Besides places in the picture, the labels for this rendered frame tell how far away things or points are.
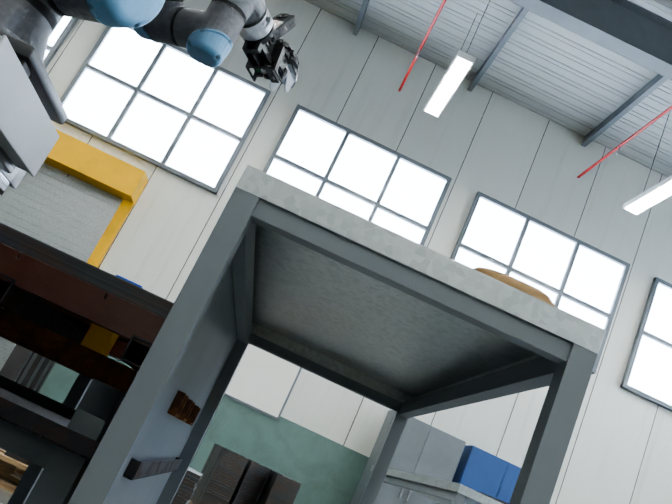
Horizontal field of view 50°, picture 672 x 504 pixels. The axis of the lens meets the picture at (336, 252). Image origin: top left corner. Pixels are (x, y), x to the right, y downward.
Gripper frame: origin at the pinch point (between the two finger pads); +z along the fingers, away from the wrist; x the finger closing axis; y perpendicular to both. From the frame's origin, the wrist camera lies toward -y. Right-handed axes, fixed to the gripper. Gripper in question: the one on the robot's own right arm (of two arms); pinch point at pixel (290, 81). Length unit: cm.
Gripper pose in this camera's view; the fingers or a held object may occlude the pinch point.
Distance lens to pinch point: 171.1
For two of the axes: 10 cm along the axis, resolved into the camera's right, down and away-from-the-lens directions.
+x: 9.2, 1.6, -3.5
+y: -2.8, 8.9, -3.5
